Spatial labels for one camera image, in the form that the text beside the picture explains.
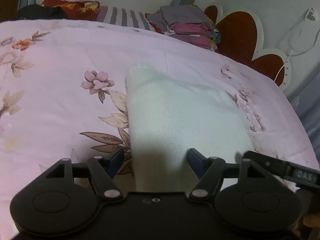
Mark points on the black clothing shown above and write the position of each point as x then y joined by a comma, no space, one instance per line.
40,12

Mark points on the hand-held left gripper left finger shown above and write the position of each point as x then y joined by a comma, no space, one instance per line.
116,161

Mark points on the white wall hook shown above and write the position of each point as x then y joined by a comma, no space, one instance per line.
311,16

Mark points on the grey striped pillow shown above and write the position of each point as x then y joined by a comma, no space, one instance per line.
125,17

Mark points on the white cloth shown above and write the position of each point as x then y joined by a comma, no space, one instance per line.
180,120

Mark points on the grey patterned cloth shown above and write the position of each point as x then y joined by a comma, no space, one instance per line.
310,115

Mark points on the red patterned cloth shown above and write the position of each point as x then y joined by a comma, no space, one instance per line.
72,8

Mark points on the pink floral blanket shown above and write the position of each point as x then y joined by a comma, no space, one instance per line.
62,92

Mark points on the heart-shaped brown headboard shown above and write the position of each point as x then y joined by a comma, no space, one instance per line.
240,32

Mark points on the stack of folded clothes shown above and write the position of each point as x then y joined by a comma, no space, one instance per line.
185,26

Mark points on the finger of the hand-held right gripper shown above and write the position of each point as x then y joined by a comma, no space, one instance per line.
267,162

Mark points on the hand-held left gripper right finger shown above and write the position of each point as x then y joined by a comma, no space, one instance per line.
196,163

